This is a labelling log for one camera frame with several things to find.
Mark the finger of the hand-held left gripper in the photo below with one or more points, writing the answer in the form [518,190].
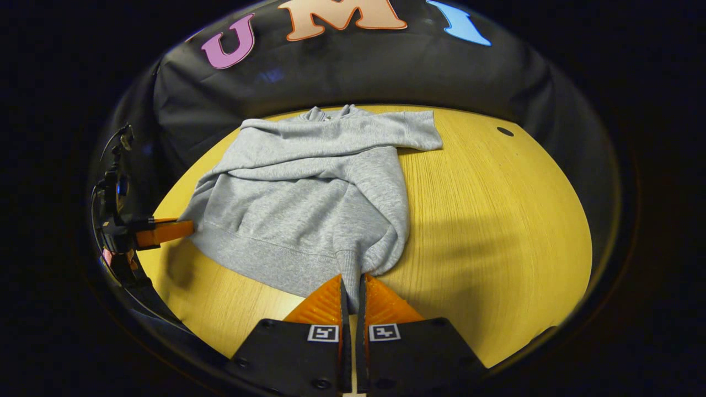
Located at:
[165,231]

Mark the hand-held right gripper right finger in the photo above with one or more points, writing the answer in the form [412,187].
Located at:
[361,342]

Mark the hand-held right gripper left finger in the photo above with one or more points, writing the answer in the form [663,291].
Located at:
[345,331]

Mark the grey zip-neck sweater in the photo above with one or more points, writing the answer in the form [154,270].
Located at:
[309,204]

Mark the black backdrop cloth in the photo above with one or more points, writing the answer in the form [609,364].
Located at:
[353,77]

